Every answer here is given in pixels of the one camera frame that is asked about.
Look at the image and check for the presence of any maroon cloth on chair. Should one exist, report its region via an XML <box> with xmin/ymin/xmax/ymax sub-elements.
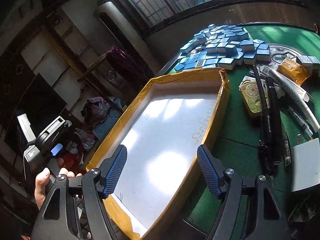
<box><xmin>105</xmin><ymin>46</ymin><xmax>154</xmax><ymax>86</ymax></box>

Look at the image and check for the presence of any white standing air conditioner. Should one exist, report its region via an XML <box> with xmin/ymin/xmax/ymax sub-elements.
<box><xmin>94</xmin><ymin>2</ymin><xmax>161</xmax><ymax>74</ymax></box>

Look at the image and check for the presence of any blue mahjong tile pile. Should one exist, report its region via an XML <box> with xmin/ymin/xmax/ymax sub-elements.
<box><xmin>172</xmin><ymin>24</ymin><xmax>271</xmax><ymax>73</ymax></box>

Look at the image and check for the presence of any orange padded envelope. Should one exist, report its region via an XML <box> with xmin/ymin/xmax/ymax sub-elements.
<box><xmin>277</xmin><ymin>58</ymin><xmax>311</xmax><ymax>86</ymax></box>

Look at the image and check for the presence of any floral fabric bag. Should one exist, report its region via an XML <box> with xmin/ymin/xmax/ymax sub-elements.
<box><xmin>80</xmin><ymin>96</ymin><xmax>111</xmax><ymax>126</ymax></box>

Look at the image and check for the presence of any yellow taped cardboard tray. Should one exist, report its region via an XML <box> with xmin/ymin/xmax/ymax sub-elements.
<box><xmin>87</xmin><ymin>68</ymin><xmax>229</xmax><ymax>239</ymax></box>

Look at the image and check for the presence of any small white green box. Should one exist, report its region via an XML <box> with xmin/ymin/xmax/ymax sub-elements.
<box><xmin>296</xmin><ymin>55</ymin><xmax>320</xmax><ymax>76</ymax></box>

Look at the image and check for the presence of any thin black pen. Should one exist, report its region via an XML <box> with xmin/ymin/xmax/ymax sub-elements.
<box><xmin>253</xmin><ymin>66</ymin><xmax>271</xmax><ymax>174</ymax></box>

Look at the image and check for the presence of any white paint marker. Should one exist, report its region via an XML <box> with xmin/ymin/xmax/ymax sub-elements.
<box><xmin>268</xmin><ymin>69</ymin><xmax>319</xmax><ymax>132</ymax></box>

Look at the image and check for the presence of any clear gel pen black grip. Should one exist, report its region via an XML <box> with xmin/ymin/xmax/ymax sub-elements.
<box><xmin>288</xmin><ymin>106</ymin><xmax>313</xmax><ymax>138</ymax></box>

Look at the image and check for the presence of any yellow cartoon toy case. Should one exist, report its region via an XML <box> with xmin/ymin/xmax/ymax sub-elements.
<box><xmin>239</xmin><ymin>76</ymin><xmax>262</xmax><ymax>118</ymax></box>

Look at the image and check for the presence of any black marker white text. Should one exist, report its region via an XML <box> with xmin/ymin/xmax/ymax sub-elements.
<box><xmin>265</xmin><ymin>76</ymin><xmax>283</xmax><ymax>166</ymax></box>

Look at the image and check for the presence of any person left hand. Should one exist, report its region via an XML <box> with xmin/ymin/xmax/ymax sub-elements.
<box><xmin>34</xmin><ymin>158</ymin><xmax>82</xmax><ymax>210</ymax></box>

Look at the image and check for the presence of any black camera housing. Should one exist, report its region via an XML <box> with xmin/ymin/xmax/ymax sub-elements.
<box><xmin>17</xmin><ymin>113</ymin><xmax>36</xmax><ymax>145</ymax></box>

